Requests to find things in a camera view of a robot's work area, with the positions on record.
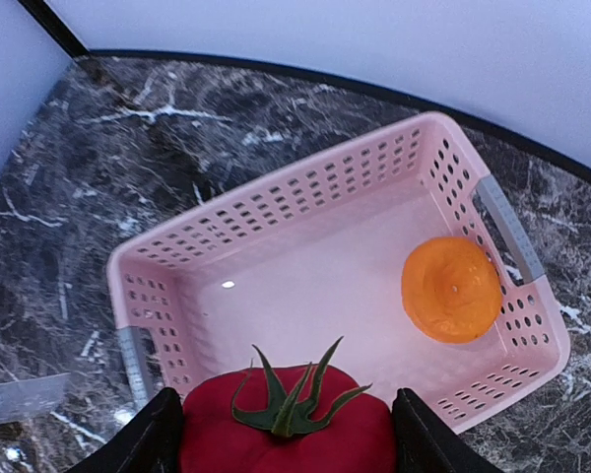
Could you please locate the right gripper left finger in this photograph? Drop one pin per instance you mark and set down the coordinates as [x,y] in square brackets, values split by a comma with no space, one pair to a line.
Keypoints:
[148,443]

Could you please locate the clear zip top bag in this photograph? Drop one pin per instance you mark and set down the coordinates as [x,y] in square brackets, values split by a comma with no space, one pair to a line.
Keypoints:
[22,399]

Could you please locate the orange toy fruit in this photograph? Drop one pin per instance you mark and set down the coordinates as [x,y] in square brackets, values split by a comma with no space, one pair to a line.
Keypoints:
[450,290]

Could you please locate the red toy fruit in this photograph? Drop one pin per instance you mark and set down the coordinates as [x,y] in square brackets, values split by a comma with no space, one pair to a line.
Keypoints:
[307,418]

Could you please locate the pink plastic basket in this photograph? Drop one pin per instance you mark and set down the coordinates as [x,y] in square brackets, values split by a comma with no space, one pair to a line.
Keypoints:
[313,254]

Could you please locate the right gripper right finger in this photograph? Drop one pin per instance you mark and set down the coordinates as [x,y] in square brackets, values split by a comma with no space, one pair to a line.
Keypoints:
[424,443]

